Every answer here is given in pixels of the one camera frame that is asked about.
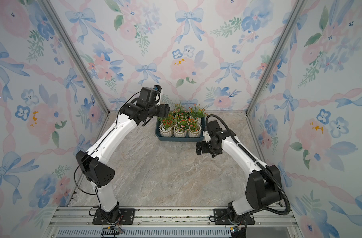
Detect potted plant orange flowers front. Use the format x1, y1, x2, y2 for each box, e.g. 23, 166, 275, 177
188, 118, 201, 138

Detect potted plant orange flowers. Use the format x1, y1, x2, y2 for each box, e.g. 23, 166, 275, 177
190, 104, 207, 125
188, 118, 201, 138

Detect potted plant red flowers back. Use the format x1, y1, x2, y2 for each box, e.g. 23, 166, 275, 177
158, 115, 175, 137

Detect potted plant red flowers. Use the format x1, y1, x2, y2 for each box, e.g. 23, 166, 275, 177
158, 115, 175, 137
165, 112, 175, 121

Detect potted plant pink flowers front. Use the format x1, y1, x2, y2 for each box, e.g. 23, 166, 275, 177
174, 115, 190, 138

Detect potted plant pink flowers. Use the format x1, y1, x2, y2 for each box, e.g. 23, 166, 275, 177
174, 115, 190, 138
172, 104, 190, 120

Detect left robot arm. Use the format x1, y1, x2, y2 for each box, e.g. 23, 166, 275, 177
76, 102, 170, 224

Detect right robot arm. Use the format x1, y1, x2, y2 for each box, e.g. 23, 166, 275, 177
196, 131, 286, 223

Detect teal plastic storage box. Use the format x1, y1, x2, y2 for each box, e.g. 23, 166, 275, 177
155, 118, 205, 142

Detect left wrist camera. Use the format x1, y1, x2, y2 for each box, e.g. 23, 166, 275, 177
139, 85, 162, 106

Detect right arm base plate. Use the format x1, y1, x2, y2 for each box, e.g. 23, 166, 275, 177
209, 208, 255, 226

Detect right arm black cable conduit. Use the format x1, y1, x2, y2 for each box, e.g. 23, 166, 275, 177
205, 114, 291, 216

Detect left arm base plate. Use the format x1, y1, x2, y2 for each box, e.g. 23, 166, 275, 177
91, 208, 136, 225

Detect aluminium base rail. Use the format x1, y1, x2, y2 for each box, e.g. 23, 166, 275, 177
43, 207, 303, 238

